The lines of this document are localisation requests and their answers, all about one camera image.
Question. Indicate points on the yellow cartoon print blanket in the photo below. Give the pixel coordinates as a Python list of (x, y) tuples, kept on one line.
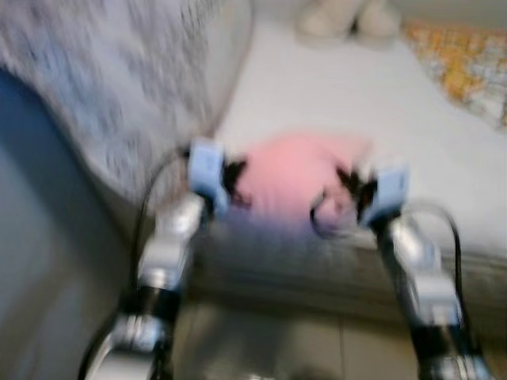
[(467, 71)]

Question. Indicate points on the cream plush toy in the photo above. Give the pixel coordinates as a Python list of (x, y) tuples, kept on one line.
[(348, 20)]

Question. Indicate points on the white quilted mattress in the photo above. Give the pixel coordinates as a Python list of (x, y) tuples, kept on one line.
[(356, 103)]

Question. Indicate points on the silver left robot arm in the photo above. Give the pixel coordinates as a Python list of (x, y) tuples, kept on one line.
[(166, 253)]

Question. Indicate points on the pink pillow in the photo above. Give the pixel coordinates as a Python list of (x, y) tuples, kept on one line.
[(293, 178)]

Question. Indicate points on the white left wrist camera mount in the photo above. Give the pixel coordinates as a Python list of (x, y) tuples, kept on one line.
[(207, 174)]

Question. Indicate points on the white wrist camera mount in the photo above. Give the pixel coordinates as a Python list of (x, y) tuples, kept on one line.
[(207, 174), (388, 194)]

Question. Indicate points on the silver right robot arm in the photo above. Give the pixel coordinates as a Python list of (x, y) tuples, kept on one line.
[(420, 277)]

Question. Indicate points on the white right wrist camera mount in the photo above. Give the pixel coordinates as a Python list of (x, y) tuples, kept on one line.
[(388, 194)]

